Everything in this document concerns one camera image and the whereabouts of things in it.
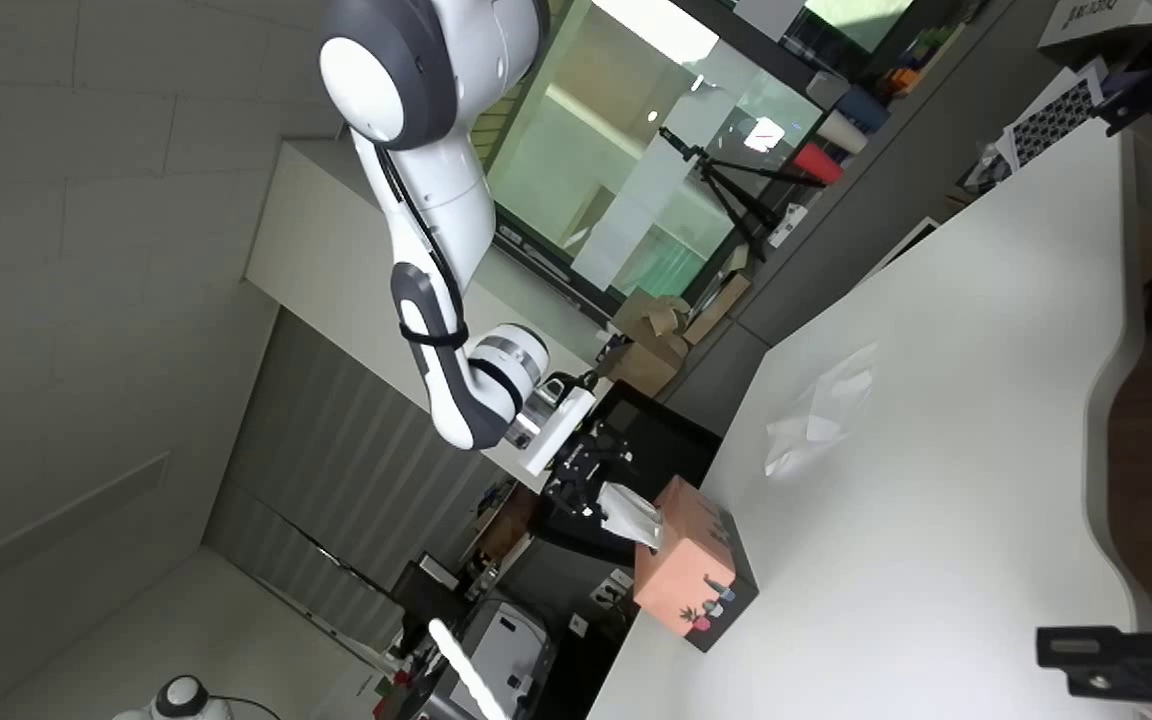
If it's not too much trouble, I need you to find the orange cardboard tissue box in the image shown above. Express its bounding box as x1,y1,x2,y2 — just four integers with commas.
628,473,755,658

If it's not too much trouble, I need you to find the white box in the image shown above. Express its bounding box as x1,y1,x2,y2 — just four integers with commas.
1037,0,1152,66

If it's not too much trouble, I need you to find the crumpled white serviette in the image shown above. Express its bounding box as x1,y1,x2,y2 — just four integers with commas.
762,340,882,484

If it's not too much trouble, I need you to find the white perforated computer case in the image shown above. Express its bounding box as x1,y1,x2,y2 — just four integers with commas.
983,59,1115,180

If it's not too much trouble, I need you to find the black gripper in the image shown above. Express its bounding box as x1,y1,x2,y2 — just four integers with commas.
514,377,641,532

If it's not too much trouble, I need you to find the brown cardboard box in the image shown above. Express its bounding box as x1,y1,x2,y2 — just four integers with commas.
605,294,706,401

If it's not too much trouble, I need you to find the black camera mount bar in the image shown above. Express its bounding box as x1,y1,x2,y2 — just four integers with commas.
1034,623,1152,710

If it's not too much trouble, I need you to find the black camera tripod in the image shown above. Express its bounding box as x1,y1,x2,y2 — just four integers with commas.
651,122,795,267

